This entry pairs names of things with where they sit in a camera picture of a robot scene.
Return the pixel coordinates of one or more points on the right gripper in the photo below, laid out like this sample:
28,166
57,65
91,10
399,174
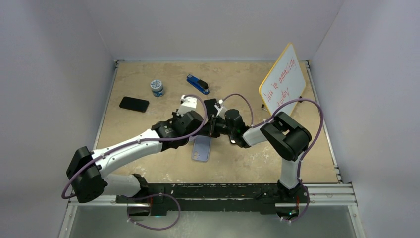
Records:
213,121

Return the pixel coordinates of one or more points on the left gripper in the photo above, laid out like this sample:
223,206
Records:
203,117

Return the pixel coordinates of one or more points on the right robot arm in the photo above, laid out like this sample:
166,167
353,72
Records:
287,137

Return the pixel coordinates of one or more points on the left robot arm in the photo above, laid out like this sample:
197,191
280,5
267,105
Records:
88,169

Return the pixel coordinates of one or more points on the blue stapler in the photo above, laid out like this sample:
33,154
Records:
199,84

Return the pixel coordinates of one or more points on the blue white jar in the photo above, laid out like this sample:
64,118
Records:
157,88

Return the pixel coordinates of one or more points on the yellow framed whiteboard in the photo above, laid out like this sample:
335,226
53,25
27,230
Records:
284,82

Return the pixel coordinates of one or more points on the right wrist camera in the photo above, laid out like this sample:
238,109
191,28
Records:
221,109

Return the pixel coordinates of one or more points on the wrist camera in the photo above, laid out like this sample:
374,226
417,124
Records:
188,103
221,109

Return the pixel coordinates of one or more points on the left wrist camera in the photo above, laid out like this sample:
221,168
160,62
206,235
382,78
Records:
188,103

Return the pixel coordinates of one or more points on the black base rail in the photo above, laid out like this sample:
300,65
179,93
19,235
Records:
265,198

